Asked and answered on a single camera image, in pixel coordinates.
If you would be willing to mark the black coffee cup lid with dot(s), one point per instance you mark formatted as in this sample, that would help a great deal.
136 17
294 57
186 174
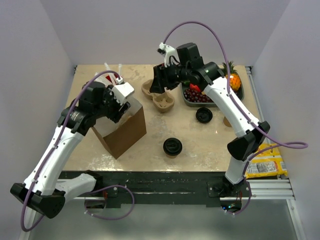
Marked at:
172 145

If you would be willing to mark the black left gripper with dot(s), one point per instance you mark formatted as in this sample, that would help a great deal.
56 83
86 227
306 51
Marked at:
119 109

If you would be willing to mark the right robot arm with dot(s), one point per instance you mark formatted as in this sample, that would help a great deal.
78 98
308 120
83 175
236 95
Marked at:
185 63

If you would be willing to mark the open brown paper cup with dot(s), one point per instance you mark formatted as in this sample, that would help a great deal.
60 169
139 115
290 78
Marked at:
226 122

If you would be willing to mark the red straw holder cup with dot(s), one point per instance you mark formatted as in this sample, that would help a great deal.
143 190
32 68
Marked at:
110 77

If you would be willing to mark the grey fruit tray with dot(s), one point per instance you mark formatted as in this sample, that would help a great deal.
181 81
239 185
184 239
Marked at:
185 85

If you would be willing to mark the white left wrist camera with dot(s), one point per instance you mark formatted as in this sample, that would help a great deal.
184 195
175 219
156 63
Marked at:
122 90

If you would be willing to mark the brown paper coffee cup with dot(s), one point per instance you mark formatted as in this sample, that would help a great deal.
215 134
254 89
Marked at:
172 155

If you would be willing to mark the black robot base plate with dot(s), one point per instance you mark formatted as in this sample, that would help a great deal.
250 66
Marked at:
169 188

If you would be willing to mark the pineapple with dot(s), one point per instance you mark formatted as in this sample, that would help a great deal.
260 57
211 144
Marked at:
235 80

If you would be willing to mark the bunch of dark red grapes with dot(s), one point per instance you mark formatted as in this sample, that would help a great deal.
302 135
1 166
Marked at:
194 96

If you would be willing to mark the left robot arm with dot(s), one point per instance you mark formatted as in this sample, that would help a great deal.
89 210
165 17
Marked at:
40 191

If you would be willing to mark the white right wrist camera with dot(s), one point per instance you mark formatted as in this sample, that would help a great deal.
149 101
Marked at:
167 52

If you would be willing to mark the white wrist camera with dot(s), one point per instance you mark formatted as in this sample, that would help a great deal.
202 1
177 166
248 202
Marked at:
167 52
122 90

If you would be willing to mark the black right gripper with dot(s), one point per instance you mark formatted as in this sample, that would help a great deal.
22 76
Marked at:
161 80

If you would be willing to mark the brown paper bag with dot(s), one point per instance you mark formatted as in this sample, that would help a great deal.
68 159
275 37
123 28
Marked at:
117 138

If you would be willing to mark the yellow snack bag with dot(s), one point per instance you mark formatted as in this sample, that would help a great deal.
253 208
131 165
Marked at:
267 162

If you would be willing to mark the aluminium frame rail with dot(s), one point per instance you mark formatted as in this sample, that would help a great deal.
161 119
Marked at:
272 190

